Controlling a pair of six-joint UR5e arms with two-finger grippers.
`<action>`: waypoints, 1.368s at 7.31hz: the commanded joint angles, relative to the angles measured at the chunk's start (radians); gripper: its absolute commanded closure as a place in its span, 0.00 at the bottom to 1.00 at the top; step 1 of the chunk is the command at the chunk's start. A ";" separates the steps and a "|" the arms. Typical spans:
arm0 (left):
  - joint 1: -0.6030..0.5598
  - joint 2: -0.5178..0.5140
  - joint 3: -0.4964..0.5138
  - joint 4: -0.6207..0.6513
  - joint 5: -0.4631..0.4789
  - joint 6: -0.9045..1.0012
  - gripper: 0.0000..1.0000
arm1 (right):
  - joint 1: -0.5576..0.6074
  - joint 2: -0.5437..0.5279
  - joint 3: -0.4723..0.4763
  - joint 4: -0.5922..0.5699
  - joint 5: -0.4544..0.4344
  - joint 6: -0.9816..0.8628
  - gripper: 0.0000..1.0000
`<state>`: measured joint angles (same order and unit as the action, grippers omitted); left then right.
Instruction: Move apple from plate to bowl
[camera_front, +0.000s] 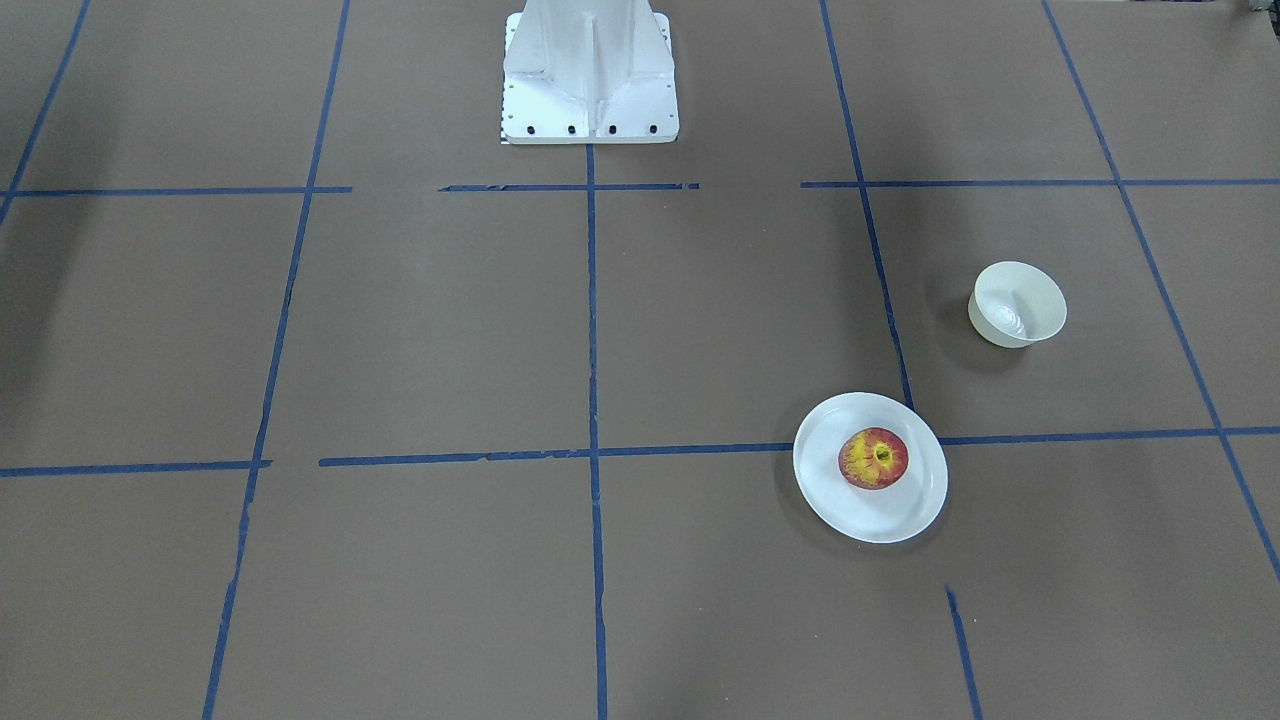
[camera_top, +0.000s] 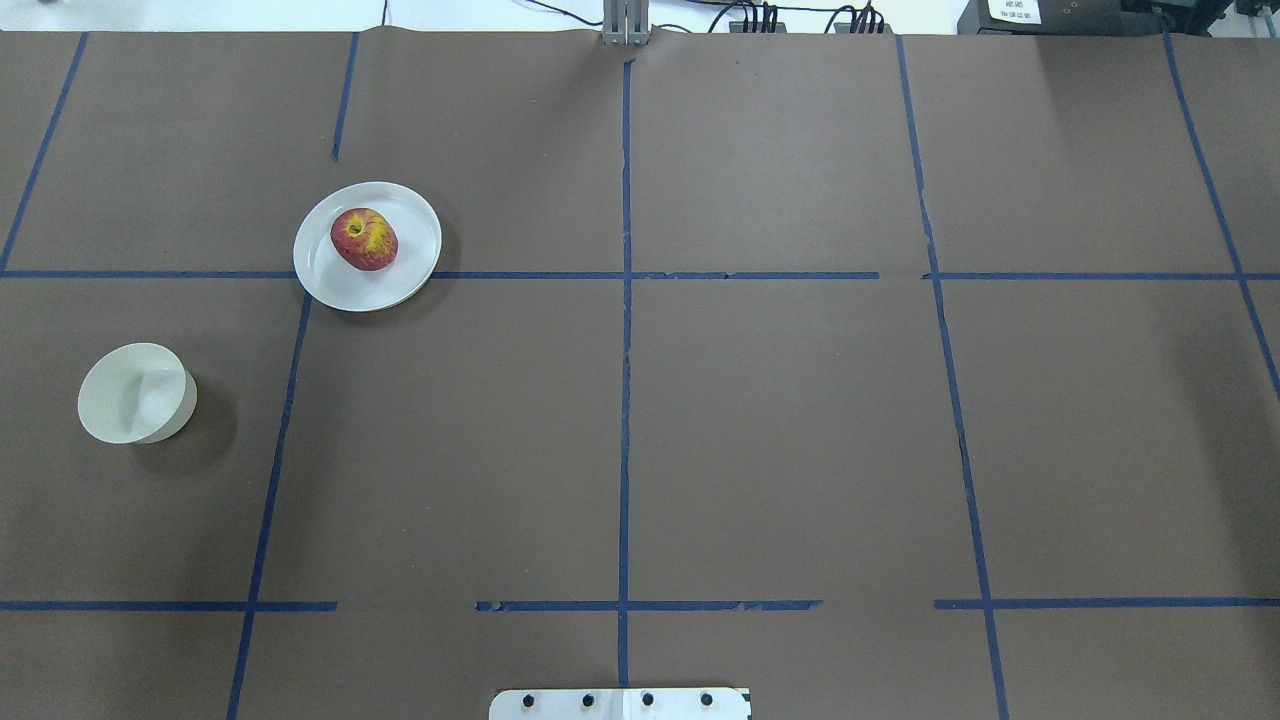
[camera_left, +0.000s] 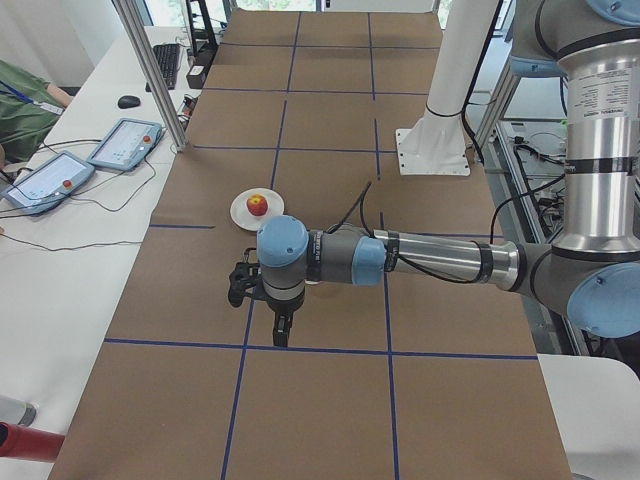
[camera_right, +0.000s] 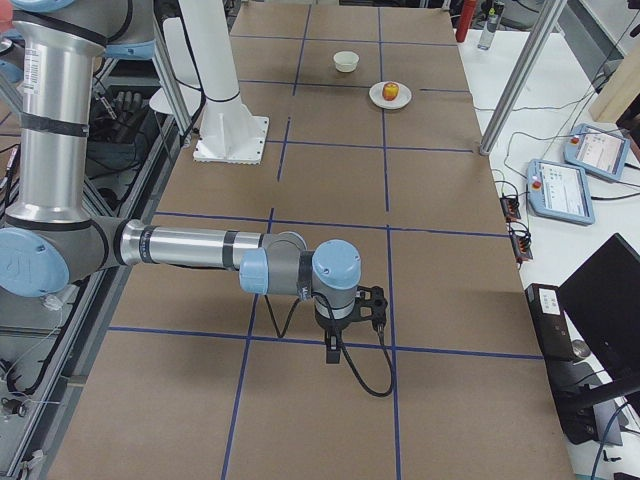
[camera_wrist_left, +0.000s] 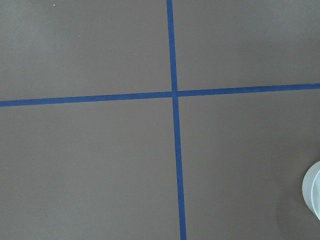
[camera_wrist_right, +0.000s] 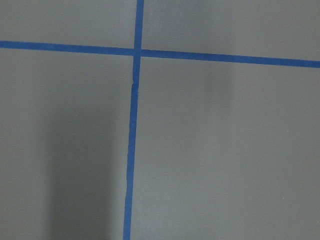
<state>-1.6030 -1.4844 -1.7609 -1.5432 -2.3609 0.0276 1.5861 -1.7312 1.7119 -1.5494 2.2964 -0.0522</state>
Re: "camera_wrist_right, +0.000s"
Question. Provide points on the blue tape line crosswise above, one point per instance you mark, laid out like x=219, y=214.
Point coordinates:
x=118, y=51

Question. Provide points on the blue tape line lengthwise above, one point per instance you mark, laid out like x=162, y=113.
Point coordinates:
x=136, y=65

